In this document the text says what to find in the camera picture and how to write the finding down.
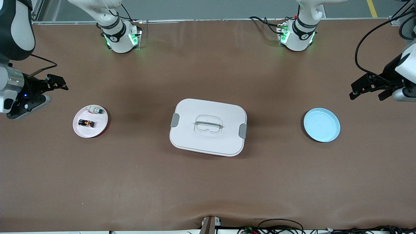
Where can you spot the aluminium frame with diagonal brace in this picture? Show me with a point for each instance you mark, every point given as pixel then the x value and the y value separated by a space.
pixel 38 9

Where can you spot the light blue round plate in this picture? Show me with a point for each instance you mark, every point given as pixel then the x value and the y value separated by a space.
pixel 321 125

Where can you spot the grey container latch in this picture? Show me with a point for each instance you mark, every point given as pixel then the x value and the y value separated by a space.
pixel 243 130
pixel 175 120

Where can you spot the silver table edge rail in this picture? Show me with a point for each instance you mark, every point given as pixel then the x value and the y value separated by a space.
pixel 211 19

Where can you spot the black and orange switch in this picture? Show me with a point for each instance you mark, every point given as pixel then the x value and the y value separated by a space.
pixel 86 123

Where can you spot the pink round plate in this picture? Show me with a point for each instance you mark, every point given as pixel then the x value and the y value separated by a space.
pixel 92 132

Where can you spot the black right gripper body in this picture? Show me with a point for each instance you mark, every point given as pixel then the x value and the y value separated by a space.
pixel 31 87

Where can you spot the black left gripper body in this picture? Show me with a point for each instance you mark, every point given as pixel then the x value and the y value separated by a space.
pixel 389 73

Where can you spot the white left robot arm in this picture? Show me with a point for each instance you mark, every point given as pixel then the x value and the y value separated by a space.
pixel 300 39

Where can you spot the white lidded container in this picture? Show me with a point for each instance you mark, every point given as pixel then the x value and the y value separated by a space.
pixel 211 143

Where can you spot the aluminium corner frame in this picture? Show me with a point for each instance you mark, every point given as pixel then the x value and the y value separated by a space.
pixel 394 21

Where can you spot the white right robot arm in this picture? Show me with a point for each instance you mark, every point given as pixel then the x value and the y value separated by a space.
pixel 118 39

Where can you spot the brown camera mount post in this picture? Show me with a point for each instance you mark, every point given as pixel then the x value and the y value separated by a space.
pixel 209 226

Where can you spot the green button switch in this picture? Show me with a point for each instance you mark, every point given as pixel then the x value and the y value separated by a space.
pixel 97 111

